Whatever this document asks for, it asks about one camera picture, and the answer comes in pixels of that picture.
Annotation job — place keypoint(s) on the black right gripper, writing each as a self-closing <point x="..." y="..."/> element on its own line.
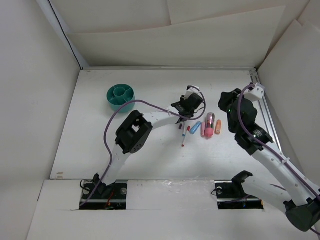
<point x="228" y="97"/>

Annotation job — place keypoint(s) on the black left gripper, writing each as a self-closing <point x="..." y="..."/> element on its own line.
<point x="182" y="99"/>

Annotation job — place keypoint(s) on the red capped white marker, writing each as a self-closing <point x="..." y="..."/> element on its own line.
<point x="185" y="136"/>

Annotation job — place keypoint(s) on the pink capped clear tube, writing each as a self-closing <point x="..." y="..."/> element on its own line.
<point x="209" y="125"/>

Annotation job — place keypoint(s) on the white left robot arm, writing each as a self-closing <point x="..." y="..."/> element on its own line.
<point x="132" y="134"/>

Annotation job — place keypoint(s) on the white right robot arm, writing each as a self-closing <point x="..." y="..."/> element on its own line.
<point x="298" y="197"/>

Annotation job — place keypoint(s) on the blue highlighter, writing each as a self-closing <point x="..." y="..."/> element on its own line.
<point x="195" y="127"/>

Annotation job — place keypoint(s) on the pink highlighter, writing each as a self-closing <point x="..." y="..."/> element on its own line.
<point x="203" y="129"/>

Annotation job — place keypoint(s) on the orange highlighter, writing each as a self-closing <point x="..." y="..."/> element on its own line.
<point x="218" y="127"/>

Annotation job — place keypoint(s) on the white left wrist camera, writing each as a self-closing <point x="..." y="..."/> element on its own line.
<point x="191" y="89"/>

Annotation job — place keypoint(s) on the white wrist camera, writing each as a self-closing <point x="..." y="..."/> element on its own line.
<point x="255" y="93"/>
<point x="191" y="89"/>

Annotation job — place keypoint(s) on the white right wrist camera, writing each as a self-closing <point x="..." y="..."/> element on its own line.
<point x="255" y="93"/>

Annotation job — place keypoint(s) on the aluminium rail right side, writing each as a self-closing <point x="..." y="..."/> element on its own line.
<point x="265" y="111"/>

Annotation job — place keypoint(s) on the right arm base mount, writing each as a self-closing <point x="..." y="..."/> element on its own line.
<point x="230" y="197"/>

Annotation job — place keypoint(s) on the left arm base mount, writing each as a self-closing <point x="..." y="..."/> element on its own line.
<point x="114" y="197"/>

